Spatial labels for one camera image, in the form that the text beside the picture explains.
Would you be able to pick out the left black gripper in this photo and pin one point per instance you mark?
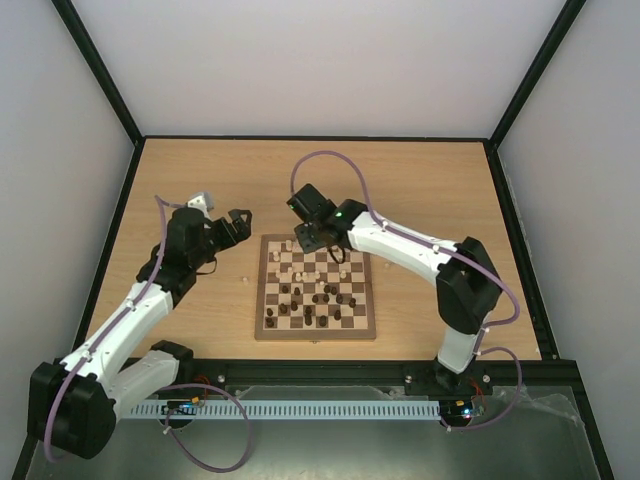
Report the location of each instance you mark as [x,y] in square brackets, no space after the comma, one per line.
[244,231]

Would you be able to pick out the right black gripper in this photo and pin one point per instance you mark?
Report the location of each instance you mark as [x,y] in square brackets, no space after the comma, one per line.
[310,236]

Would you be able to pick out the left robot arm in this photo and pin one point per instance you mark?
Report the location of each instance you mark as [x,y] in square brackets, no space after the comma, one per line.
[76,402]

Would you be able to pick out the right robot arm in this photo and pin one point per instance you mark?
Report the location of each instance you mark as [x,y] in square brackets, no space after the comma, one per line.
[464,278]

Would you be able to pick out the wooden chess board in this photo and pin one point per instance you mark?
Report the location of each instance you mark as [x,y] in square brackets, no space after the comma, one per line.
[341,294]

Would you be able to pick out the black king piece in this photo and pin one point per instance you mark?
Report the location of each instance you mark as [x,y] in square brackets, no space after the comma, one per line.
[308,316]

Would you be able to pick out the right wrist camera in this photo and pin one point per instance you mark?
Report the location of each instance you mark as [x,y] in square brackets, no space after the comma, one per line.
[308,204]

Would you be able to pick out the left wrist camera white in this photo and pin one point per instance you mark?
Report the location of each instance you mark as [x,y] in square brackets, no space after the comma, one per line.
[201,200]

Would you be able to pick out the light blue cable duct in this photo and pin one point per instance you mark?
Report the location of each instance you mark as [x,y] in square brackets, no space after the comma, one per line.
[420,410]

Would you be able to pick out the black aluminium frame rail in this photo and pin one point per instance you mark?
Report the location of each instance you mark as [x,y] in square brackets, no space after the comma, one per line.
[416,377]

